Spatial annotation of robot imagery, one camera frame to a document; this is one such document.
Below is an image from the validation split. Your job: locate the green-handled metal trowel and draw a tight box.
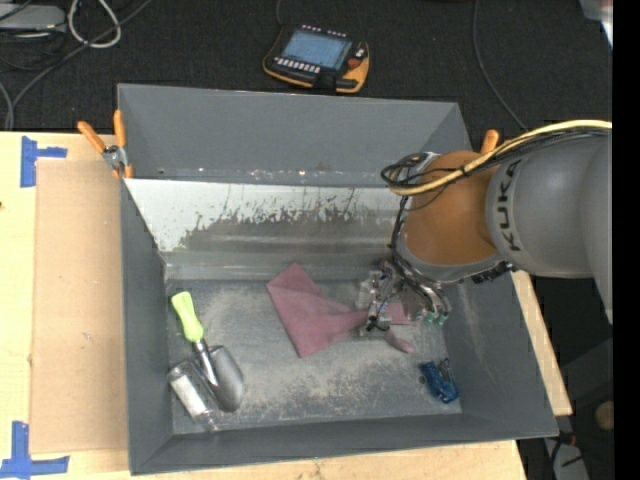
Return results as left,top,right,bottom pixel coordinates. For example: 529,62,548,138
170,290,246,414

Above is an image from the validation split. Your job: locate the brown cardboard board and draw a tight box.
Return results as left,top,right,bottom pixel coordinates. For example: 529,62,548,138
28,157,132,455

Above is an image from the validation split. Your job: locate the blue toy car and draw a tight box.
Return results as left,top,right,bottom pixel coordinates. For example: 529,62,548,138
418,358,461,405

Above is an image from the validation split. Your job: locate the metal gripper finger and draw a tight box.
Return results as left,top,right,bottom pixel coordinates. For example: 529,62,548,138
358,309,393,338
356,269,385,311

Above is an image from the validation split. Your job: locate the black cylinder on white bracket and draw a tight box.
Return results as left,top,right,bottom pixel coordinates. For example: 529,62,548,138
469,261,517,286

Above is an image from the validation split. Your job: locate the grey metal bin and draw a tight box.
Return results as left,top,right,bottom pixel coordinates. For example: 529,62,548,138
115,82,560,475

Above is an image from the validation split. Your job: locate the pink cloth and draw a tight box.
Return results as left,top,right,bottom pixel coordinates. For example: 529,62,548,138
265,262,417,360

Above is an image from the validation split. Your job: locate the clear glass jar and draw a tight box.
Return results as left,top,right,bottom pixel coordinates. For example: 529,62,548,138
165,360,222,433

